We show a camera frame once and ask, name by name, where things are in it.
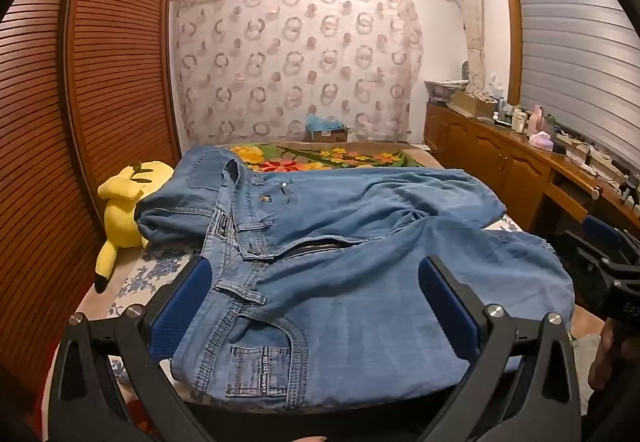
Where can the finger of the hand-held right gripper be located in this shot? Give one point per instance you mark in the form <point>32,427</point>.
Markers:
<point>602,229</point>
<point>580,262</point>

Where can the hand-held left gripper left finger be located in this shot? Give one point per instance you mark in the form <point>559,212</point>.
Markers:
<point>185,307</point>

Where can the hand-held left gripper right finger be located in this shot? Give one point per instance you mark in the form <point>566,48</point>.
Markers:
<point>445,307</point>

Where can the blue denim pants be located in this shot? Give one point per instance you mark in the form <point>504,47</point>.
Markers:
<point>350,272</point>

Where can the person's right hand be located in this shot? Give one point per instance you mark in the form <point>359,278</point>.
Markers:
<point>605,357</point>

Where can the open wooden drawer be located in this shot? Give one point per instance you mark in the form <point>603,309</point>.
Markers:
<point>565,199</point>

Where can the white blue-flowered bed sheet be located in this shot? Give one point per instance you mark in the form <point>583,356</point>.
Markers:
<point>150,267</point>

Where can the pink tissue box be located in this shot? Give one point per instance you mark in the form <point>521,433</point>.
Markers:
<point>542,141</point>

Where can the yellow plush toy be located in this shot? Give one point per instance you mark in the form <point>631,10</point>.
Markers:
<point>120,222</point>

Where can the wooden sideboard cabinet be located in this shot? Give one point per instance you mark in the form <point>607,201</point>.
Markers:
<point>500,162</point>

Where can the pink bottle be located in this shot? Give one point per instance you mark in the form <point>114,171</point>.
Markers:
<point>536,119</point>

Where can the row of cosmetic bottles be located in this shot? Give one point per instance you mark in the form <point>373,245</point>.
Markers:
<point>517,119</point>

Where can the brown box of small items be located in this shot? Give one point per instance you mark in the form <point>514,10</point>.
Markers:
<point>472,104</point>

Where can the grey window blind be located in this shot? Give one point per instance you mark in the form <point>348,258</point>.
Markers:
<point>575,47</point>

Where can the colourful floral blanket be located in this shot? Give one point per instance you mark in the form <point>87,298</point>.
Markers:
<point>300,162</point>

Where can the small cardboard box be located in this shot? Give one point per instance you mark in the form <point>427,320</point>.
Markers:
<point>330,136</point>

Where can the patterned storage basket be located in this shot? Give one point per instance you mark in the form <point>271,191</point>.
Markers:
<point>445,89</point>

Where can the blue plastic bag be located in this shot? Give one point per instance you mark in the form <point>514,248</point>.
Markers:
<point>322,122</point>

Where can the beige tied curtain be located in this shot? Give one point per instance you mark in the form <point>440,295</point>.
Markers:
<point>472,22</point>

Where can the brown louvered wooden wardrobe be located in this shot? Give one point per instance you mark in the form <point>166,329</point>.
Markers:
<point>115,72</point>

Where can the wooden window frame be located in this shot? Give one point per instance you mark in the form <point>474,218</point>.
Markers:
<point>510,22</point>

